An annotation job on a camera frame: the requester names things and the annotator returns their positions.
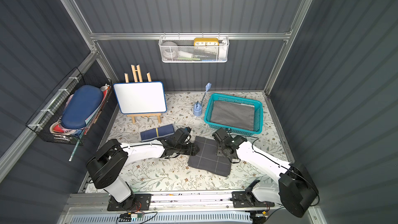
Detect plain grey pillowcase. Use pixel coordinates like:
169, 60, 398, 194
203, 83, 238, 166
210, 101, 255, 131

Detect teal plastic basket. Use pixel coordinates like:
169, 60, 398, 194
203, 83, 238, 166
204, 93, 263, 136

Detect yellow clock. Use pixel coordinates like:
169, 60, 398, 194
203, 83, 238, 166
194, 37, 219, 47

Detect white wire wall basket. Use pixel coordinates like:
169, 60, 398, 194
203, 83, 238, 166
158, 36, 230, 63

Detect tape roll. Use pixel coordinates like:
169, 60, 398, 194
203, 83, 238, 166
160, 41, 179, 60

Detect dark grey checked pillowcase front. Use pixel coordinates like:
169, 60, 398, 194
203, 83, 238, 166
188, 136, 232, 177

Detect blue oval case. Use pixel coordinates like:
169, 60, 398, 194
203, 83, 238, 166
61, 85, 103, 130

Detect blue pen holder cup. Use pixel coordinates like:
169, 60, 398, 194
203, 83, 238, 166
193, 83, 212, 117

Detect navy blue pillowcase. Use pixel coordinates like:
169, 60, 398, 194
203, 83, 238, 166
140, 124, 175, 142

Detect aluminium mounting rail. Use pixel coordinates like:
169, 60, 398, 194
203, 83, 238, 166
62, 189, 282, 214

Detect wooden easel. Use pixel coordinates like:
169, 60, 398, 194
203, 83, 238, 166
124, 65, 162, 123

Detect small whiteboard blue frame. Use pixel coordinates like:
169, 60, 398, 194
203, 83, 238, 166
114, 82, 167, 115

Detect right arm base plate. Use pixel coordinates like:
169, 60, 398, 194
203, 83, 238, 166
230, 191, 275, 208

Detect black wire side basket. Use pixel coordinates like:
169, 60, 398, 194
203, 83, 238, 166
26, 69, 113, 145

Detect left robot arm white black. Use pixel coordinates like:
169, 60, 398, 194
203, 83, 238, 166
86, 127, 200, 205

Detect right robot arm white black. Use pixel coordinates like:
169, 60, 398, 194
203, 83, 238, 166
212, 128, 319, 218

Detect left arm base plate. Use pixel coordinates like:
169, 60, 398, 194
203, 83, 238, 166
107, 194, 152, 213

